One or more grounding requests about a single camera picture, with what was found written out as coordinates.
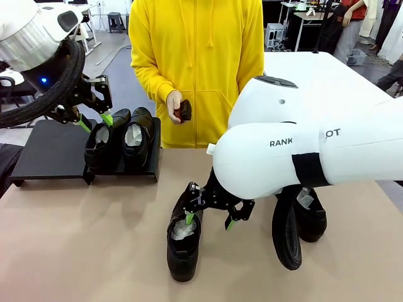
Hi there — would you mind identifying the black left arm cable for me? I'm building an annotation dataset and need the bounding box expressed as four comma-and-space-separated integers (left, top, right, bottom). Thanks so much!
0, 40, 86, 130

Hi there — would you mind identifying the black velcro strap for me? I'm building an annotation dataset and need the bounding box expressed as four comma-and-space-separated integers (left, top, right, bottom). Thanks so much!
291, 152, 330, 188

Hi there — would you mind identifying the person in yellow hoodie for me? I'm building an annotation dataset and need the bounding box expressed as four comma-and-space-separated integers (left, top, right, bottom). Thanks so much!
128, 0, 265, 149

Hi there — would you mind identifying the dark wooden shoe brush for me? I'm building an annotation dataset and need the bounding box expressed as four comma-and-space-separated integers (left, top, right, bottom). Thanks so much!
174, 99, 193, 125

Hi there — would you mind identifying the yellow-sleeved left forearm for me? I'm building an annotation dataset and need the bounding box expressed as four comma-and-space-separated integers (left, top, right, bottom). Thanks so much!
241, 53, 265, 95

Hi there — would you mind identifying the white office desk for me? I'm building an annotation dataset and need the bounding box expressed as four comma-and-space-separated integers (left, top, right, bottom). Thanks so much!
74, 3, 101, 56

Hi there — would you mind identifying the yellow-sleeved right forearm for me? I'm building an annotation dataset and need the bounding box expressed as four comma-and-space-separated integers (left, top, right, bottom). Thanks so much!
130, 59, 179, 103

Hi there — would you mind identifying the seated person's dark leg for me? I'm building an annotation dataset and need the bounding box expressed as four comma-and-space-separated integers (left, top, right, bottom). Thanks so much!
376, 59, 403, 100

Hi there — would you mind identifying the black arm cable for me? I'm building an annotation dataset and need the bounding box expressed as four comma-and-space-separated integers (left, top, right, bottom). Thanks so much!
0, 40, 86, 130
271, 185, 303, 271

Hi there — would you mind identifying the black metal shoe stand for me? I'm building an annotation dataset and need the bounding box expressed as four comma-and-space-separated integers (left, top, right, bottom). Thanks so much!
9, 119, 98, 188
85, 117, 161, 186

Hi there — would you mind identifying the person's right hand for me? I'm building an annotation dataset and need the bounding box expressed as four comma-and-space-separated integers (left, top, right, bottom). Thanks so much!
166, 90, 185, 123

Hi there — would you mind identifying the black office chair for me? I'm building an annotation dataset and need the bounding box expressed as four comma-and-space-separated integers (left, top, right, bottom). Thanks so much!
0, 75, 48, 122

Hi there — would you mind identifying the white computer case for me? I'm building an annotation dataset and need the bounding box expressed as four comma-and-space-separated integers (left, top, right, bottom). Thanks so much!
266, 23, 286, 51

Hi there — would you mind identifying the white garment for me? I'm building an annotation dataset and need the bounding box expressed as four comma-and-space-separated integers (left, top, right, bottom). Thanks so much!
0, 70, 25, 87

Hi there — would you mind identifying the bystander in red top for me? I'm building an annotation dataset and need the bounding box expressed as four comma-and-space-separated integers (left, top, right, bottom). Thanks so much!
333, 0, 369, 64

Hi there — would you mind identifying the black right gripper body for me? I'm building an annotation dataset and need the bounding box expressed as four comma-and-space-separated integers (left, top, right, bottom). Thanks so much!
204, 168, 249, 210

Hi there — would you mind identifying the wooden top desk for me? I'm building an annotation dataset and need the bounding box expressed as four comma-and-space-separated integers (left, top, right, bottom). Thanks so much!
280, 1, 334, 53

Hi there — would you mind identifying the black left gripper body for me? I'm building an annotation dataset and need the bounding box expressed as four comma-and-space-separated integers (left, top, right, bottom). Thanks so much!
24, 49, 95, 109

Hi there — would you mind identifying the black fabric cover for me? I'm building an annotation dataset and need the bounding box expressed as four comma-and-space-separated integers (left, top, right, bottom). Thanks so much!
0, 143, 25, 198

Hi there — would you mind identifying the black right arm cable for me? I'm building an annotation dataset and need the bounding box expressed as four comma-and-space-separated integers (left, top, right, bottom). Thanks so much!
271, 185, 303, 271

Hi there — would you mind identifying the black leather dress shoe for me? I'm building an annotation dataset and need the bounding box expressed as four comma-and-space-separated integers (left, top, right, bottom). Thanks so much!
84, 108, 132, 173
291, 187, 327, 243
121, 106, 156, 171
166, 182, 204, 282

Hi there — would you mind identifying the grey storage bin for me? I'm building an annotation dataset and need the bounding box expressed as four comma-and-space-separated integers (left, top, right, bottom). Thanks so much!
346, 48, 368, 66

